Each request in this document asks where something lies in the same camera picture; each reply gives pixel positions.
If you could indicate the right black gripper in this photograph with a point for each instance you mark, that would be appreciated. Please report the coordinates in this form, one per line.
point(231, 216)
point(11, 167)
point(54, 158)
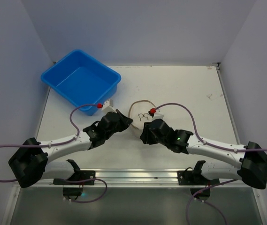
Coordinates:
point(148, 131)

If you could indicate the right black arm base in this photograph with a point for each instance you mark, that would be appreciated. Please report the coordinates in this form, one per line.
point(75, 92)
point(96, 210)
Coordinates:
point(193, 177)

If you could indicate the aluminium mounting rail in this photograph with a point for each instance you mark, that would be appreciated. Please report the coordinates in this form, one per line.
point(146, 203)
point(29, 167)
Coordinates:
point(139, 177)

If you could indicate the blue plastic bin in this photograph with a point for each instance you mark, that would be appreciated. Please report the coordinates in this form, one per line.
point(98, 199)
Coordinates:
point(82, 80)

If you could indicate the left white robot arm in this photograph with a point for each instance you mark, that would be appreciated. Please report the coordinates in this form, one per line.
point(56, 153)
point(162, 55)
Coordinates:
point(35, 161)

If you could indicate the round beige mesh laundry bag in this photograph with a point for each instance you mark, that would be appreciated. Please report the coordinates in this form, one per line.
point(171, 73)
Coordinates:
point(139, 113)

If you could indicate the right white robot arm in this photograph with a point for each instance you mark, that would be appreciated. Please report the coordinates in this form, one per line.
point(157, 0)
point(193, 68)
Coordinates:
point(247, 163)

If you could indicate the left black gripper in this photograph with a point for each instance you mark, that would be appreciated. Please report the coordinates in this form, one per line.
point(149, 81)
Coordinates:
point(120, 119)

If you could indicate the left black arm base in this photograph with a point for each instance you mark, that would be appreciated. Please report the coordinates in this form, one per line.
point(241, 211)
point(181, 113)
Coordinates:
point(78, 177)

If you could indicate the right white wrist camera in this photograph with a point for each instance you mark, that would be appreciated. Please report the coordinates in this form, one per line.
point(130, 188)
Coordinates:
point(155, 114)

